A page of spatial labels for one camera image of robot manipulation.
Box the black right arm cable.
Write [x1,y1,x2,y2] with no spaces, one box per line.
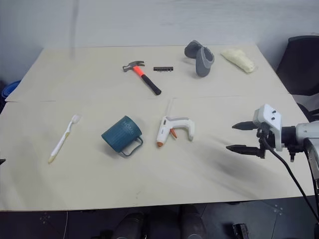
[260,135,319,224]

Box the white glue gun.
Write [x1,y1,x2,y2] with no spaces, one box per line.
[156,98,196,148]

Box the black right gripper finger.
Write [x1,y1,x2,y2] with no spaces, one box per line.
[225,144,260,156]
[231,121,257,130]

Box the small black floor object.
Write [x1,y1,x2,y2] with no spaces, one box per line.
[232,223,251,239]

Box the cream plush object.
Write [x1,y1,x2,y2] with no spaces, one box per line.
[220,48,257,74]

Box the grey shoe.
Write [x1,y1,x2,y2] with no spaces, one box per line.
[184,40,215,77]

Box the teal ribbed mug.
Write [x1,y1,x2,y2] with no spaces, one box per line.
[101,115,144,157]

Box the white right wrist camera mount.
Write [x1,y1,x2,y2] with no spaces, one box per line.
[252,104,284,152]

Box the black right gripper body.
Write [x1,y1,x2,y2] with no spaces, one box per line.
[256,125,272,160]

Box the white and yellow toothbrush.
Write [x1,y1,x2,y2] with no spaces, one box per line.
[47,114,82,164]

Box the blue bin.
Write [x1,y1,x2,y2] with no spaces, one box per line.
[1,80,22,98]

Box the orange and black claw hammer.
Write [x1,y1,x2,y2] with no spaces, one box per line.
[122,60,162,96]

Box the black chair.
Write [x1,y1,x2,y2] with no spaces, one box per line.
[275,35,319,122]

